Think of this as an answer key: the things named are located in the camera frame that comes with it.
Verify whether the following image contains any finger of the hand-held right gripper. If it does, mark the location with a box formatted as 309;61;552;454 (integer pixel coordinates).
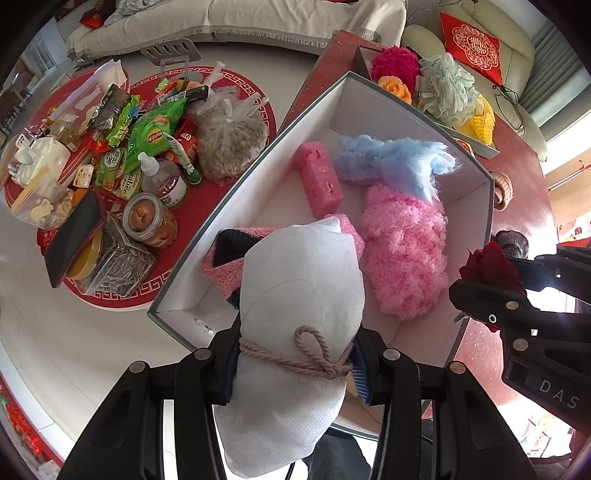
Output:
505;247;591;294
449;279;591;365

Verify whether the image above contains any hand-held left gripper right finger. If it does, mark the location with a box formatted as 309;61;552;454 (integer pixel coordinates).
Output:
353;328;527;480

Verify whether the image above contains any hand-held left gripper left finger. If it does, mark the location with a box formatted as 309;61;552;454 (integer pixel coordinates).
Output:
58;328;243;480

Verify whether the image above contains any dark red fabric rose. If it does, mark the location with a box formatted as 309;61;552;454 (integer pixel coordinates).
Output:
459;241;527;298

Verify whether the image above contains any pink sock with dark lining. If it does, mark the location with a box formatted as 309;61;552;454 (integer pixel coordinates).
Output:
202;213;365;310

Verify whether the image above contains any pink fluffy sock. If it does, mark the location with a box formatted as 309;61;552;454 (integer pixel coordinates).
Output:
359;184;450;321

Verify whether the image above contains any white cloth bundle with cord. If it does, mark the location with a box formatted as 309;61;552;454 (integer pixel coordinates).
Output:
213;217;365;478

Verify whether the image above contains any light blue fluffy sock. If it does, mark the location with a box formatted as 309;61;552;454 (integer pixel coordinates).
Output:
333;135;458;204

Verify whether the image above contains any pink sponge block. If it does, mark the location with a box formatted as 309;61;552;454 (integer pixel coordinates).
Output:
295;141;345;220

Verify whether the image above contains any large grey storage box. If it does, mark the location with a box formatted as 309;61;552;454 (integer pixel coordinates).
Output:
147;71;491;370

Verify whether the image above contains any dark striped knitted sock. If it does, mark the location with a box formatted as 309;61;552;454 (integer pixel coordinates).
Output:
494;230;531;259

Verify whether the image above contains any person's leg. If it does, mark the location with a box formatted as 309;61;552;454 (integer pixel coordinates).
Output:
309;434;372;480

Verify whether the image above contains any salmon pink knitted sock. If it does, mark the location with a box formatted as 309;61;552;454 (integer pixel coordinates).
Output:
489;171;513;210

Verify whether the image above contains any clear box of seeds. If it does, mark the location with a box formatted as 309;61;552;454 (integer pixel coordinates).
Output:
76;215;158;298

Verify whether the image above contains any grey shallow tray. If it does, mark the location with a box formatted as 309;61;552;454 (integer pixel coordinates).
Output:
353;30;500;160

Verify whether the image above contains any clear jar of cookies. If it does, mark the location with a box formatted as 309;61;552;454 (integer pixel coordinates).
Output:
122;193;178;250

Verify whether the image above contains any yellow knitted pad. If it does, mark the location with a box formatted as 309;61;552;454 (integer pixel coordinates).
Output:
455;95;496;146

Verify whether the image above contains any yellow round tin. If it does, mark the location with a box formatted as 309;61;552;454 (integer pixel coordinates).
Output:
65;228;103;280

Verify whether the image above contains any clear pump bottle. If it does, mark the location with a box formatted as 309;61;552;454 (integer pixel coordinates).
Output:
137;151;188;210

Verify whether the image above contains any black phone in red case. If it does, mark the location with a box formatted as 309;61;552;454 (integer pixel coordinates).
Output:
44;189;107;289

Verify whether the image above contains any small green snack packet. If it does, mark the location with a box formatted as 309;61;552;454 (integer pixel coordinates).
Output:
95;148;127;190
113;168;144;201

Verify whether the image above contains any green and white tube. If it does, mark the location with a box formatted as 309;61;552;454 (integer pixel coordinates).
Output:
168;134;204;185

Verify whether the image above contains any mint green bath pouf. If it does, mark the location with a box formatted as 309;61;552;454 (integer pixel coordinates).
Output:
417;53;477;129

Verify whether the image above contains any plastic bag of nuts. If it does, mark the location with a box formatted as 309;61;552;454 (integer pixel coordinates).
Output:
191;90;269;185

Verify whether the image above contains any red snack packet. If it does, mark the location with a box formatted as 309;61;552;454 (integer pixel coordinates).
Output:
175;117;201;160

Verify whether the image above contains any beige leather sofa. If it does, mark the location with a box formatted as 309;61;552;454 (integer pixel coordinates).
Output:
402;0;548;162

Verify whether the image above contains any green chip bag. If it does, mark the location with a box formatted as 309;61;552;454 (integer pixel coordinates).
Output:
124;99;188;171

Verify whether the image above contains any orange fabric rose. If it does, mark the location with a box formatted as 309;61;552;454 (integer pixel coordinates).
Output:
378;75;413;104

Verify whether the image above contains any red patterned cushion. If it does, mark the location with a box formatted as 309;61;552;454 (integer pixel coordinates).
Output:
438;11;504;86

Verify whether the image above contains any magenta fluffy pompom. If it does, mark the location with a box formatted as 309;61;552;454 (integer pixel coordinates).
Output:
370;46;421;86

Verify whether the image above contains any flat black box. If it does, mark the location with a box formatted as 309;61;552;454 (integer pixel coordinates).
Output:
164;83;208;104

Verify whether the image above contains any dark snack packet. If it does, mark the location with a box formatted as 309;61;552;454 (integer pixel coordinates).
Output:
85;84;132;134

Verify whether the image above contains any clear plastic bag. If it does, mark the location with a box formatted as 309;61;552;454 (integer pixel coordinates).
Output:
81;62;127;100

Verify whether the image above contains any grey perforated stool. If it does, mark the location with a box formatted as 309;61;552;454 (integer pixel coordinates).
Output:
141;39;201;75

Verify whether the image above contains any grey knitted blanket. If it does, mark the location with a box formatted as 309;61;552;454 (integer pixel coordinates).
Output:
104;0;153;26

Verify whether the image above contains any black cable on sofa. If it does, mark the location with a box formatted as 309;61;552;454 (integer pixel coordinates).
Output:
492;83;527;139

